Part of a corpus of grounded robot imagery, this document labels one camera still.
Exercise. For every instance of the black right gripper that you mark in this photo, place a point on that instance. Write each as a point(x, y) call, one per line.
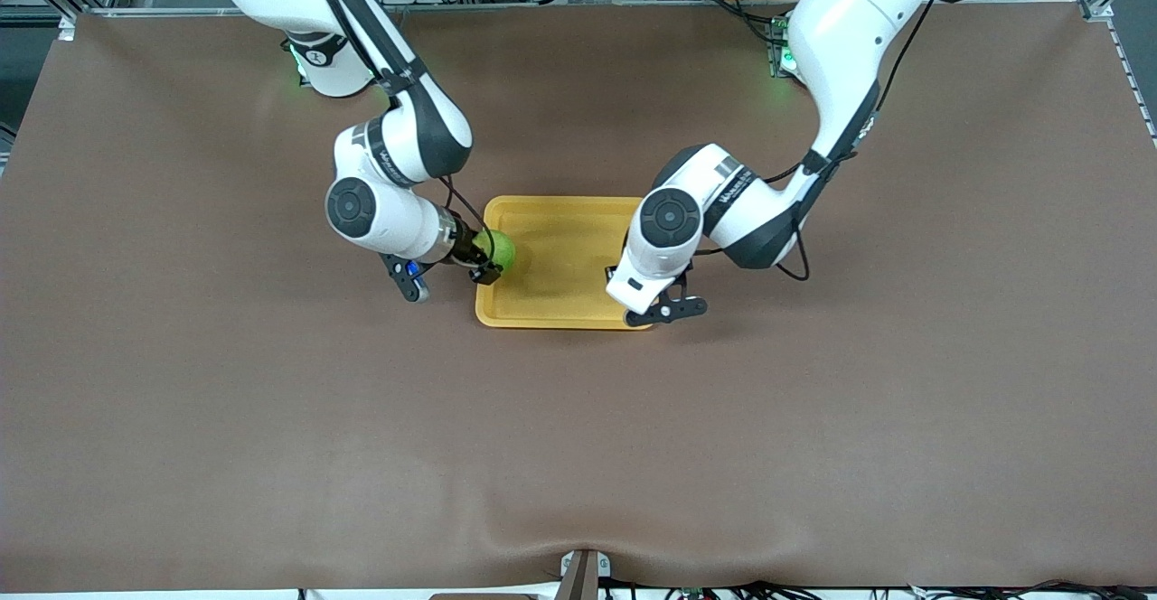
point(465, 249)

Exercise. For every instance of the green apple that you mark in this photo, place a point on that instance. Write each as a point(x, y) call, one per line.
point(502, 250)

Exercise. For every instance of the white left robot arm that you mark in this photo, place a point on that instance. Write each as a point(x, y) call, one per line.
point(841, 40)

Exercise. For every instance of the yellow plastic tray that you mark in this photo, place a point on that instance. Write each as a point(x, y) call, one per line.
point(560, 293)

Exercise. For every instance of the brown table mat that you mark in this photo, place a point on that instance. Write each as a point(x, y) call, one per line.
point(578, 446)

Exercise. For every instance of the aluminium table edge rail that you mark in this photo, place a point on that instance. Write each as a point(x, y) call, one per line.
point(587, 5)

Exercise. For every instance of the grey metal camera bracket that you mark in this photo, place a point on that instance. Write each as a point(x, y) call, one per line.
point(585, 573)

